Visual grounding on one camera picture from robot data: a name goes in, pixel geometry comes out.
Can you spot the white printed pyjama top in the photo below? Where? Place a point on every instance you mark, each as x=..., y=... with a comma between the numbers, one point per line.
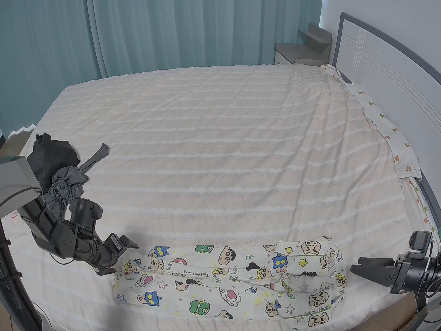
x=224, y=281

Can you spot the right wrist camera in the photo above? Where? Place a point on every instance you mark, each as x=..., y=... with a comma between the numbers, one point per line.
x=420, y=241

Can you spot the pile of clothes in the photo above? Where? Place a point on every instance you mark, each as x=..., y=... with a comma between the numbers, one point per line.
x=51, y=157

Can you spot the white printed pillow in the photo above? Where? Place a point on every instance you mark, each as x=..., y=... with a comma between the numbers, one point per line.
x=389, y=133

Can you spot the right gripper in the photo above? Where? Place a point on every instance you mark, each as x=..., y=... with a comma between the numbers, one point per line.
x=417, y=272

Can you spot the grey bedside table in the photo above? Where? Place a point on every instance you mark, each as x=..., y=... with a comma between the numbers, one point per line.
x=299, y=52

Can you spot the blue-green curtain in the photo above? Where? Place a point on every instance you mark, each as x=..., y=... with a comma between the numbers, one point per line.
x=44, y=47
x=206, y=19

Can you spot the bed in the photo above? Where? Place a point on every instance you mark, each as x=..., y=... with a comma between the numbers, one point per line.
x=224, y=133

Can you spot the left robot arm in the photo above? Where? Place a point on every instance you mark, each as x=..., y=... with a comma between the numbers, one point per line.
x=58, y=236

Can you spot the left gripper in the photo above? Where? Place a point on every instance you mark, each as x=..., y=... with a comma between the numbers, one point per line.
x=103, y=253

